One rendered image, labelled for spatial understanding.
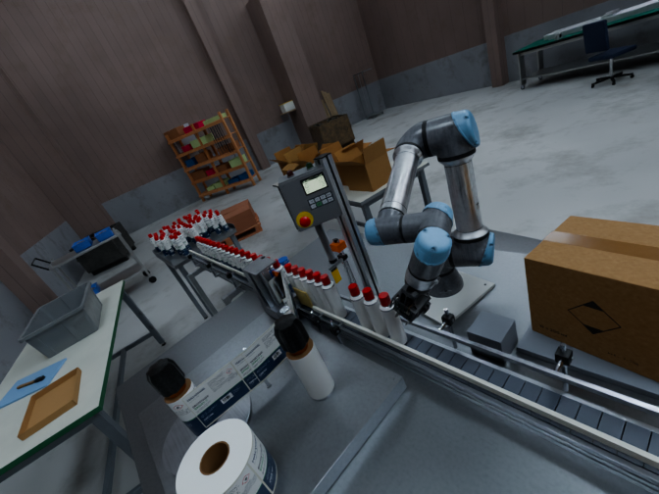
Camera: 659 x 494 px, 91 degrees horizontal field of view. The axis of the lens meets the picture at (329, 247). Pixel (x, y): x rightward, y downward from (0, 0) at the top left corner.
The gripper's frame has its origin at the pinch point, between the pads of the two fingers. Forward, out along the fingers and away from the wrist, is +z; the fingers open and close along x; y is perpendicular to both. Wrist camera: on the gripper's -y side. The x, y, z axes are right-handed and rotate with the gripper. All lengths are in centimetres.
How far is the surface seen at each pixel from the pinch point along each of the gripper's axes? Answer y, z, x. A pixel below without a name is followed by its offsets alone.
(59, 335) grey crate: 105, 120, -184
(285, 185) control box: -1, -19, -53
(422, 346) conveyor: -1.3, 13.3, 7.4
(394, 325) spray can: 1.8, 8.0, -2.3
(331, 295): 1.5, 20.2, -29.7
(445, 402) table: 9.5, 11.0, 21.4
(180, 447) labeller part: 70, 34, -32
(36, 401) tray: 123, 104, -136
